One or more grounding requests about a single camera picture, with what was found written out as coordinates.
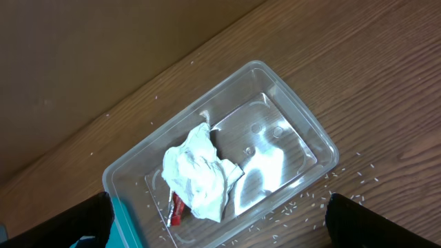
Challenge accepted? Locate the clear plastic bin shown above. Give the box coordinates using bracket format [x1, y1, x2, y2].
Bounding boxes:
[103, 61, 339, 247]

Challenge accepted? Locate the red snack wrapper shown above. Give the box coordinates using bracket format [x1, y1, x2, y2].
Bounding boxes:
[167, 191, 185, 227]

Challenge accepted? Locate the white napkin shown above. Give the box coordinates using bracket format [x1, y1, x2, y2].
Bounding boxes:
[161, 123, 245, 223]

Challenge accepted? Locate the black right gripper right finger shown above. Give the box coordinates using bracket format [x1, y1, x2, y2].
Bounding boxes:
[325, 193, 440, 248]

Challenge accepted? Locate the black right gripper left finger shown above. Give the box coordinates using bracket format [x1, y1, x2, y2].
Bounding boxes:
[1, 192, 114, 248]

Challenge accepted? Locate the teal plastic tray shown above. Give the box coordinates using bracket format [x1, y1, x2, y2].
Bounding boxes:
[69, 192, 144, 248]

